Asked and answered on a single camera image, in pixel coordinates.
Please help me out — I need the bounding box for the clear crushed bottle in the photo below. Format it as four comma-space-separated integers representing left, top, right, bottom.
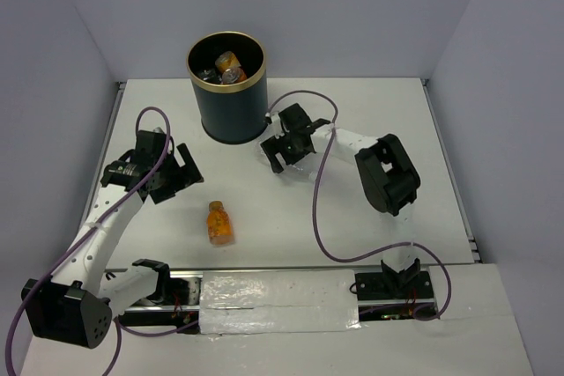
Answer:
255, 143, 322, 183

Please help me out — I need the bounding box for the orange bottle with white label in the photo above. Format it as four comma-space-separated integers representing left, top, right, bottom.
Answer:
221, 67, 248, 85

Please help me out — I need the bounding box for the large orange milk tea bottle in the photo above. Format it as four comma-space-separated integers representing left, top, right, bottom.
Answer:
215, 51, 241, 74

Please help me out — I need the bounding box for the blue label water bottle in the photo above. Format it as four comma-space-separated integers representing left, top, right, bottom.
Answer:
207, 70, 221, 85

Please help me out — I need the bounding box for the clear bottle blue cap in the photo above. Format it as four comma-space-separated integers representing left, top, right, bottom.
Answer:
197, 68, 217, 84

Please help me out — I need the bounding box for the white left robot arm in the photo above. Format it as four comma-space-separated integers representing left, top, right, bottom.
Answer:
21, 130, 204, 349

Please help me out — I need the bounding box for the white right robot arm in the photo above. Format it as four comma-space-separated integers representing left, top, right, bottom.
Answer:
260, 103, 421, 263

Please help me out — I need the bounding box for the dark bin with gold rim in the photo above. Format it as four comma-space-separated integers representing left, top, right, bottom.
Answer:
186, 31, 268, 144

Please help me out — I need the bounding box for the small orange juice bottle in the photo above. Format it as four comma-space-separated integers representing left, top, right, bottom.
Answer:
206, 201, 234, 247

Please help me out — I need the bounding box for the silver foil tape patch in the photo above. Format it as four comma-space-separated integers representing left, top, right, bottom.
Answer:
198, 269, 360, 335

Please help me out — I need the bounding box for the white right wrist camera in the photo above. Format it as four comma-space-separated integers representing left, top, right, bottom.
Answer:
265, 112, 286, 138

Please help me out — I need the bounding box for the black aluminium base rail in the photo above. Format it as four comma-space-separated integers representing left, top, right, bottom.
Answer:
119, 269, 439, 334

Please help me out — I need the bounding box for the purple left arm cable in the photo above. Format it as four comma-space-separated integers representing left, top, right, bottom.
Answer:
7, 106, 200, 376

